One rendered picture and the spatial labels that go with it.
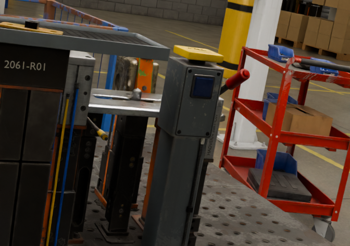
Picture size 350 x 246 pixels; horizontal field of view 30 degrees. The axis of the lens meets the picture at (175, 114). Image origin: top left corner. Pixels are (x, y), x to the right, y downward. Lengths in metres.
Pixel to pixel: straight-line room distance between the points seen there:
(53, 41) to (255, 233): 0.89
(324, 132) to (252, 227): 1.84
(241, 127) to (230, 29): 3.26
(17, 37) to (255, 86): 4.39
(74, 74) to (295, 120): 2.31
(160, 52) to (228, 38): 7.43
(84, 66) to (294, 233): 0.78
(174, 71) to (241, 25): 7.24
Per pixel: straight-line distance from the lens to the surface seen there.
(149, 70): 1.49
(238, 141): 5.24
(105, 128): 3.36
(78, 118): 1.10
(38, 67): 0.90
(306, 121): 3.34
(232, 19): 8.32
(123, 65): 1.52
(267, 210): 1.76
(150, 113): 1.27
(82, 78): 1.09
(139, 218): 1.51
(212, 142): 1.21
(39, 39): 0.86
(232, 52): 8.27
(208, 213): 1.65
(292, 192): 3.45
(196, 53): 0.98
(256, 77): 5.16
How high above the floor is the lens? 1.27
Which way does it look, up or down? 12 degrees down
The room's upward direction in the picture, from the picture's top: 10 degrees clockwise
